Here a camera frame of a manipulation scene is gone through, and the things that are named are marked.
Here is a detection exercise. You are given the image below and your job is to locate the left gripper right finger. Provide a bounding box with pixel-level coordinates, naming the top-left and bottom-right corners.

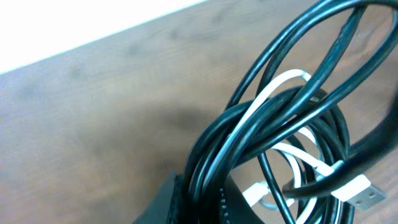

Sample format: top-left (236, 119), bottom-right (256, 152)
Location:
top-left (219, 176), bottom-right (264, 224)

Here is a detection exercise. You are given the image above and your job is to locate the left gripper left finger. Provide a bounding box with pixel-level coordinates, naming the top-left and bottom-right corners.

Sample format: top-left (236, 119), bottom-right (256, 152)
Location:
top-left (132, 172), bottom-right (184, 224)

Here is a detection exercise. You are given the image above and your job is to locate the black USB cable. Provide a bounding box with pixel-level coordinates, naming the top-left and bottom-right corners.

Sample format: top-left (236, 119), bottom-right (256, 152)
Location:
top-left (182, 0), bottom-right (398, 224)

